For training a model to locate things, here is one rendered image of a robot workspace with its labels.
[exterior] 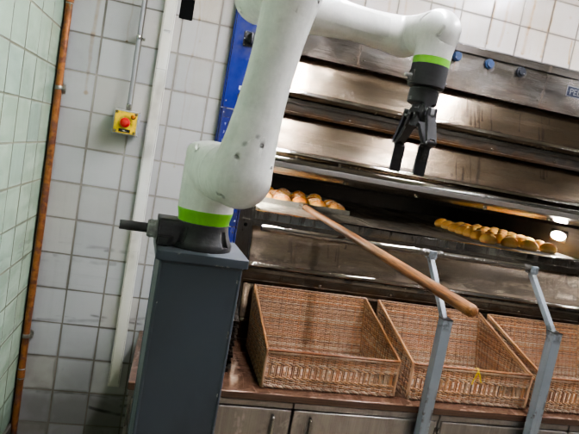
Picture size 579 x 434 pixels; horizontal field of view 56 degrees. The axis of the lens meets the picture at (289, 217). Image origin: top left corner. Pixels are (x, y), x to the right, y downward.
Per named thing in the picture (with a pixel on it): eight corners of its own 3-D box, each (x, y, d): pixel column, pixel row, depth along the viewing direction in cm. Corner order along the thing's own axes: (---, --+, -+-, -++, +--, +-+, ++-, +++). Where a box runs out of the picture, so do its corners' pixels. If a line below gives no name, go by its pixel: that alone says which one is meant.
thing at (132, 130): (113, 133, 227) (116, 108, 226) (137, 137, 229) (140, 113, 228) (110, 132, 220) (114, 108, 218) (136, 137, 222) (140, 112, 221)
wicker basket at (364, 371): (241, 340, 248) (252, 282, 245) (356, 351, 261) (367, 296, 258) (258, 388, 201) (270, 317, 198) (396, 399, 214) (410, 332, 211)
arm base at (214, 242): (116, 242, 116) (121, 214, 115) (119, 230, 130) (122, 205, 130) (235, 257, 123) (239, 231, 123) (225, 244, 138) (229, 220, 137)
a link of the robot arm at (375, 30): (314, 31, 126) (321, -19, 124) (291, 35, 136) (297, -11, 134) (430, 60, 144) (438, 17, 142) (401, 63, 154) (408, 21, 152)
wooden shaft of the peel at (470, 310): (478, 319, 118) (482, 306, 118) (466, 318, 118) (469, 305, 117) (308, 210, 285) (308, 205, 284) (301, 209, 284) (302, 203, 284)
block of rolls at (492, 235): (431, 225, 343) (432, 216, 342) (497, 235, 353) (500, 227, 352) (482, 243, 284) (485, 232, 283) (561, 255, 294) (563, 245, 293)
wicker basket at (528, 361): (472, 364, 274) (484, 312, 271) (566, 373, 287) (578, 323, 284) (535, 412, 227) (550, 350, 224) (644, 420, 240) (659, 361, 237)
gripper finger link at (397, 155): (395, 144, 143) (394, 144, 144) (389, 170, 144) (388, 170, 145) (405, 146, 144) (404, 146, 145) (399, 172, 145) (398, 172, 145)
